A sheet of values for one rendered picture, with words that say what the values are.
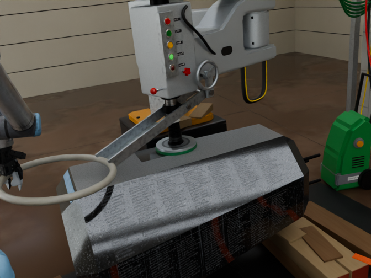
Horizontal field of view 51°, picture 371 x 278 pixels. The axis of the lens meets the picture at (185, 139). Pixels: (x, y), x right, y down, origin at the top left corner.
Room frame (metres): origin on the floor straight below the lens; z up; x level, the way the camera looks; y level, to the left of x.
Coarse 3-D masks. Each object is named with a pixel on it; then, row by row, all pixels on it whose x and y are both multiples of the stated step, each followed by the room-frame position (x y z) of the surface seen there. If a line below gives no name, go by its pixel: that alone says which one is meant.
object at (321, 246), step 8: (280, 232) 1.87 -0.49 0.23; (288, 232) 1.86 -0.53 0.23; (296, 232) 1.85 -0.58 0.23; (304, 232) 1.84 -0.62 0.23; (312, 232) 1.84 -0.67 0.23; (288, 240) 1.79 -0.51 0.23; (304, 240) 1.79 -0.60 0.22; (312, 240) 1.77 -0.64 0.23; (320, 240) 1.76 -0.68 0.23; (312, 248) 1.70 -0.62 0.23; (320, 248) 1.70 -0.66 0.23; (328, 248) 1.69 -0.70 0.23; (320, 256) 1.63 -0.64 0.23; (328, 256) 1.62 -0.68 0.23; (336, 256) 1.62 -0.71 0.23
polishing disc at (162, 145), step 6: (168, 138) 1.96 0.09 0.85; (186, 138) 1.93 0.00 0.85; (192, 138) 1.92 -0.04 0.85; (156, 144) 1.89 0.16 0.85; (162, 144) 1.88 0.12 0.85; (186, 144) 1.85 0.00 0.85; (192, 144) 1.84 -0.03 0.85; (162, 150) 1.81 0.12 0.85; (168, 150) 1.79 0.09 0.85; (174, 150) 1.78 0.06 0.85; (180, 150) 1.79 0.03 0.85; (186, 150) 1.80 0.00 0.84
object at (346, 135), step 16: (352, 112) 2.83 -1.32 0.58; (336, 128) 2.78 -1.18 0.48; (352, 128) 2.66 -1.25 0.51; (368, 128) 2.65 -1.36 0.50; (336, 144) 2.71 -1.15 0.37; (352, 144) 2.63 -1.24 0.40; (368, 144) 2.65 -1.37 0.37; (336, 160) 2.66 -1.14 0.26; (352, 160) 2.63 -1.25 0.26; (368, 160) 2.65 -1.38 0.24; (336, 176) 2.63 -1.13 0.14; (352, 176) 2.63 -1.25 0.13; (368, 176) 2.60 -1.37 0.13
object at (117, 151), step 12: (180, 96) 1.99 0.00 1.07; (204, 96) 1.96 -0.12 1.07; (180, 108) 1.85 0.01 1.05; (192, 108) 1.90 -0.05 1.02; (144, 120) 1.84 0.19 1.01; (156, 120) 1.88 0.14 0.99; (168, 120) 1.79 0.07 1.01; (132, 132) 1.79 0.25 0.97; (144, 132) 1.71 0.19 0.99; (156, 132) 1.74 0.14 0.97; (120, 144) 1.74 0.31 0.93; (132, 144) 1.65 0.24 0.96; (144, 144) 1.69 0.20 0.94; (96, 156) 1.65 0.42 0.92; (108, 156) 1.68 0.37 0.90; (120, 156) 1.61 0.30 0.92
